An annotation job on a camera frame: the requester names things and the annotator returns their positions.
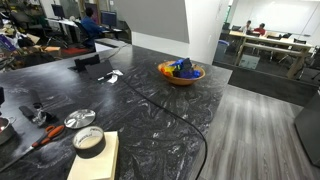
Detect black office chair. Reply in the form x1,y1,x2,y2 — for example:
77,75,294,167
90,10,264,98
73,20,96,49

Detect long wooden meeting table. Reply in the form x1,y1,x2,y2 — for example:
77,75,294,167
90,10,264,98
229,30,313,80

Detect black pop-up outlet box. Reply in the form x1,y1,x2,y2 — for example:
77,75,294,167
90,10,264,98
68,54,115,81

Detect person in blue shirt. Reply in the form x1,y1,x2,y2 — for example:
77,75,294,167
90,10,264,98
80,7,109,48

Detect white paper tag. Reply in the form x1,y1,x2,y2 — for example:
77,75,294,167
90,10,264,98
97,69,124,85

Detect long black table cable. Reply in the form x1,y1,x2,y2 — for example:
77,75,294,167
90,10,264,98
113,74,208,180

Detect computer monitor with lit screen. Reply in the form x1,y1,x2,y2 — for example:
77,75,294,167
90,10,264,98
100,10,118,29

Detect black and clear small gadget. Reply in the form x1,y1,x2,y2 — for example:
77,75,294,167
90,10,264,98
18,89,57,127

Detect black cabinet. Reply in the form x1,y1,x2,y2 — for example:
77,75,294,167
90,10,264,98
293,89,320,168

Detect dark floor rug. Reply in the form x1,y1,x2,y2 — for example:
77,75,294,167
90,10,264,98
227,65,318,108

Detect blue waste bin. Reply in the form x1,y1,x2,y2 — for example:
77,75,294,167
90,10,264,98
213,39,231,63

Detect grey box under table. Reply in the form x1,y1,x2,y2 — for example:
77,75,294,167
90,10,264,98
238,53,261,71

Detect small blue toy block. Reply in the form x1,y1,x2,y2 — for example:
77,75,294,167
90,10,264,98
169,58,185,68

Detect dark computer monitor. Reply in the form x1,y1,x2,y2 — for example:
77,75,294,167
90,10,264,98
50,4,66,20

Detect silver round metal disc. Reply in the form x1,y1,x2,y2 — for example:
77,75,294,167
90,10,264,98
63,108,97,130

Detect dark navy toy block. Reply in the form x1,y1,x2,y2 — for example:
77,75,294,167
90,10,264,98
181,57,194,72

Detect person in white shirt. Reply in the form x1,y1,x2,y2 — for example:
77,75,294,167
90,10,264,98
242,19,254,34

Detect orange handled scissors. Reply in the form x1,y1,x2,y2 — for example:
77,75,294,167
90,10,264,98
0,124,66,172

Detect black tape roll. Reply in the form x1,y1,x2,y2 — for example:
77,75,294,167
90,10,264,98
71,125,107,159

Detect person in red shirt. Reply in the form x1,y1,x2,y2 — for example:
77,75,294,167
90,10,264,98
253,22,266,36

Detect white whiteboard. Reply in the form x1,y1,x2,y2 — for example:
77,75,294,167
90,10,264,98
249,1,318,35

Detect large blue toy block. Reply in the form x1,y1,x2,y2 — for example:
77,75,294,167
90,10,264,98
173,68,201,80

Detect orange wooden bowl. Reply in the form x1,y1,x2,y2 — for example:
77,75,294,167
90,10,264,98
157,60,206,87

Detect yellow toy block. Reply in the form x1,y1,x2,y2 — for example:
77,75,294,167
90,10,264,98
164,65,176,77

